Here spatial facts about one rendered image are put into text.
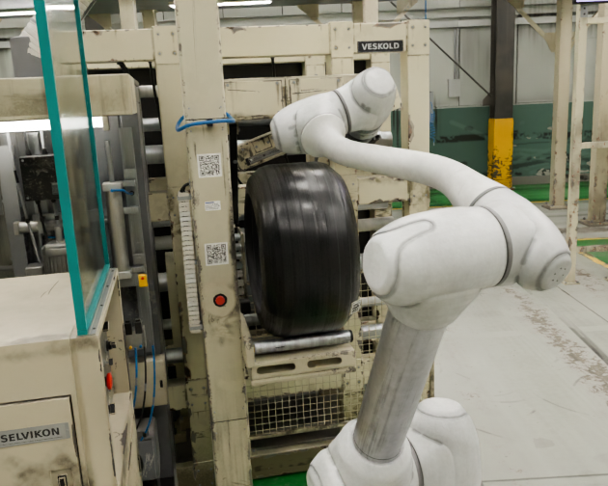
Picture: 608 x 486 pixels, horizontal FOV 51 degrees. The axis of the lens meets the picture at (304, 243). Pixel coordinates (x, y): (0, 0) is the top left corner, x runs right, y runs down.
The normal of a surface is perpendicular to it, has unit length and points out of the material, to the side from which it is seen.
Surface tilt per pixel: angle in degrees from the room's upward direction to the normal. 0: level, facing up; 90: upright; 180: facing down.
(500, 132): 90
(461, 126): 90
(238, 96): 90
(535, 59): 90
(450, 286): 114
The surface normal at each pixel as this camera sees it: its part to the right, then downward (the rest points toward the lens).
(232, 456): 0.21, 0.21
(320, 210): 0.15, -0.40
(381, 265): -0.91, 0.06
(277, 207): -0.14, -0.41
